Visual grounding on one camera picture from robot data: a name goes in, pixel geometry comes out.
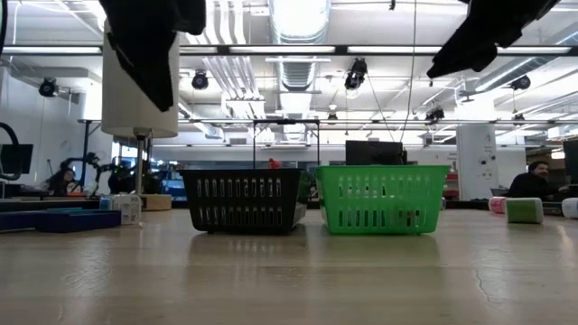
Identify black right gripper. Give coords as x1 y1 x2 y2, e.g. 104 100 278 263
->
426 0 561 79

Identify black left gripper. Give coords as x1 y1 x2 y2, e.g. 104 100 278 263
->
98 0 207 113

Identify red white USB wall charger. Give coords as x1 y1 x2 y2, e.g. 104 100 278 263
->
110 193 143 226

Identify green USB wall charger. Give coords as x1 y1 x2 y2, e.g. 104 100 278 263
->
505 197 545 225

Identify white shade wooden base lamp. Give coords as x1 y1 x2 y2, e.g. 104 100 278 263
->
100 20 182 212

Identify black overhead light bar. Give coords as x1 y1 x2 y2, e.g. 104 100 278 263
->
0 43 578 57

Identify red storage rack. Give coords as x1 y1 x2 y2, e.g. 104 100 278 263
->
444 171 460 200

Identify black computer monitor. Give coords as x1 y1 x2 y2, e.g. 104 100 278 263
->
563 139 578 181
345 140 406 167
0 144 34 175

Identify person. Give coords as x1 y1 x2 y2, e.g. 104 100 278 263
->
43 167 79 198
508 160 571 202

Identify black slotted plastic basket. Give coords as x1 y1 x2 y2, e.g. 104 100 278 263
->
179 168 311 236

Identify green slotted plastic basket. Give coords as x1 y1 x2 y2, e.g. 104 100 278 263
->
314 164 452 236

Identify thin hanging black cable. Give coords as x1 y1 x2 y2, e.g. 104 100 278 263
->
399 0 417 142

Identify silver ventilation duct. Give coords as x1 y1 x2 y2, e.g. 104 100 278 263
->
269 0 331 144

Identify black aluminium table frame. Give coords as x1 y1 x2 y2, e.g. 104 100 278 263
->
0 197 565 217

